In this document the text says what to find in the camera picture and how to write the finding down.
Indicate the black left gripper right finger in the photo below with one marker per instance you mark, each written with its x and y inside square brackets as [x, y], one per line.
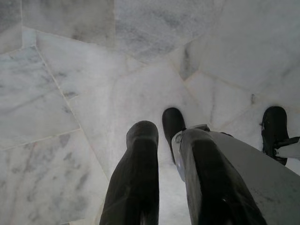
[213, 185]

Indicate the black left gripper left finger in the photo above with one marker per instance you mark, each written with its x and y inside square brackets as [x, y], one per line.
[132, 178]

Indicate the grey robot left leg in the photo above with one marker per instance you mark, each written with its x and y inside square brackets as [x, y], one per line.
[269, 182]

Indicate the grey robot leg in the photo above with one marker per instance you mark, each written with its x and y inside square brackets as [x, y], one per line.
[269, 182]
[288, 152]

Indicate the grey robot right leg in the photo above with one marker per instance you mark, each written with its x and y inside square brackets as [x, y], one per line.
[288, 152]

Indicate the black robot right foot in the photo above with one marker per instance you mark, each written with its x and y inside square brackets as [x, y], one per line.
[274, 126]

